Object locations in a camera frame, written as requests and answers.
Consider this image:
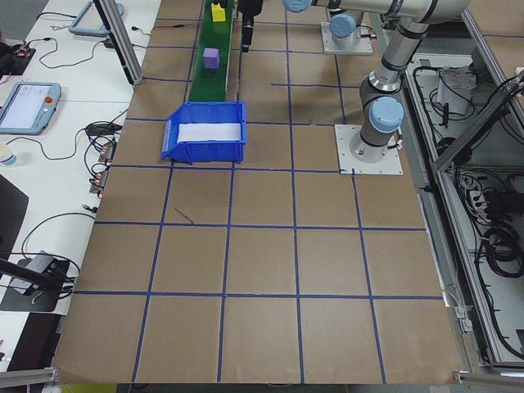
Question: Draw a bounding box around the black square stand plate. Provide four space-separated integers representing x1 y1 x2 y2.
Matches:
0 256 71 313

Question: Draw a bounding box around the green conveyor belt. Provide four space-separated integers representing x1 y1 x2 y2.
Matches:
187 0 239 103

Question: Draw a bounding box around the white foam sheet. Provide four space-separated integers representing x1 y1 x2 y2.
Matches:
176 121 242 142

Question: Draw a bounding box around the blue plastic storage bin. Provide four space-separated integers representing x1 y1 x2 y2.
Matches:
160 101 249 165

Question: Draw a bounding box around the blue-grey teach pendant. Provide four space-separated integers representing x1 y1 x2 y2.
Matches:
0 81 63 136
68 0 126 38

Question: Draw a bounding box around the small circuit board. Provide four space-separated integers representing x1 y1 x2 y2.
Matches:
97 142 116 165
88 169 110 197

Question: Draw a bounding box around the white paper cup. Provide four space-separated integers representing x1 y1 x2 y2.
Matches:
0 142 20 168

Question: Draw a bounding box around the white power strip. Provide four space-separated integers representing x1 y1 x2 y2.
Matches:
460 174 495 224

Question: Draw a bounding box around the black flat monitor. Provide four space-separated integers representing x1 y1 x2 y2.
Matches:
0 174 30 251

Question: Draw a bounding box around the grey small device box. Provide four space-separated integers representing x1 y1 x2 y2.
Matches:
8 252 53 296

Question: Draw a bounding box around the aluminium profile bar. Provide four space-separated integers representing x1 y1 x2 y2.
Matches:
452 368 524 384
0 366 62 386

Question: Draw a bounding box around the white square base plate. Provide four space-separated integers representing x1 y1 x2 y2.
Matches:
333 124 404 176
321 20 374 55

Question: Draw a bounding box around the aluminium profile post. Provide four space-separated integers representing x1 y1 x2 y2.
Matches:
93 0 144 86

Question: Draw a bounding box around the white container with cables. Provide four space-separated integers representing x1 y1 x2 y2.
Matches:
436 67 477 116

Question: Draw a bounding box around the metal V-shaped frame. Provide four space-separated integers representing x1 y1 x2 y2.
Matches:
384 0 524 372

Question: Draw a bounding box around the black cable coil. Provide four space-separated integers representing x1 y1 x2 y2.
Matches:
477 223 524 279

